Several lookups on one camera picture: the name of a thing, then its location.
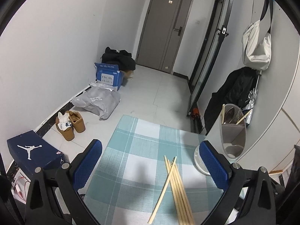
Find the metal spoon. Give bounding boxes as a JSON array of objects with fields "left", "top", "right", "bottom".
[{"left": 223, "top": 107, "right": 235, "bottom": 124}]

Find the white shoulder bag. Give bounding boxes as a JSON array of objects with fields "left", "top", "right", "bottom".
[{"left": 241, "top": 0, "right": 274, "bottom": 71}]

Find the white utensil holder cup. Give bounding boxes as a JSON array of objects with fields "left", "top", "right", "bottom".
[{"left": 205, "top": 104, "right": 247, "bottom": 163}]

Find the tan boot left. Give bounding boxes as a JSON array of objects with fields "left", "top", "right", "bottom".
[{"left": 55, "top": 112, "right": 75, "bottom": 141}]

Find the tan boot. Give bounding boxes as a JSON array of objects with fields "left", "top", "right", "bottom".
[
  {"left": 67, "top": 111, "right": 86, "bottom": 133},
  {"left": 55, "top": 112, "right": 75, "bottom": 141}
]

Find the tan boot right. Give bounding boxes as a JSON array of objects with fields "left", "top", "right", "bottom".
[{"left": 67, "top": 111, "right": 86, "bottom": 133}]

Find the wooden chopstick right pair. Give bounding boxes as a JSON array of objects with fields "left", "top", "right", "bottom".
[{"left": 176, "top": 179, "right": 190, "bottom": 224}]

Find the teal plaid tablecloth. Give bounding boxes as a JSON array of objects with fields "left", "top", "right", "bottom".
[{"left": 84, "top": 115, "right": 222, "bottom": 224}]

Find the navy jordan shoe box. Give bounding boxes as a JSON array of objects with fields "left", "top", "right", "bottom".
[{"left": 7, "top": 130, "right": 68, "bottom": 178}]

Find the orange black tool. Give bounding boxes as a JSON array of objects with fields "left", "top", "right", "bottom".
[{"left": 191, "top": 107, "right": 201, "bottom": 120}]

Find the silver folded umbrella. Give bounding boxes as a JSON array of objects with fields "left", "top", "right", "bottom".
[{"left": 243, "top": 72, "right": 261, "bottom": 127}]

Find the grey plastic mailer bag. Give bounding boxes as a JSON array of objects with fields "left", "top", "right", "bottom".
[{"left": 71, "top": 82, "right": 121, "bottom": 120}]

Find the black backpack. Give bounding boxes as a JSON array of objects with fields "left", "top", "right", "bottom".
[{"left": 204, "top": 67, "right": 257, "bottom": 133}]

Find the blue facial tissue box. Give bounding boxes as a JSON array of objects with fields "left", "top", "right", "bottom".
[{"left": 94, "top": 62, "right": 124, "bottom": 90}]

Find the black framed glass door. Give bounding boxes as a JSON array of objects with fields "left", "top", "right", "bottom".
[{"left": 187, "top": 0, "right": 233, "bottom": 116}]

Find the black clothes pile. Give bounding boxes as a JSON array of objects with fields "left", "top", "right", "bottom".
[{"left": 101, "top": 47, "right": 136, "bottom": 72}]

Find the grey entrance door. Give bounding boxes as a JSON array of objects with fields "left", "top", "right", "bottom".
[{"left": 136, "top": 0, "right": 193, "bottom": 74}]

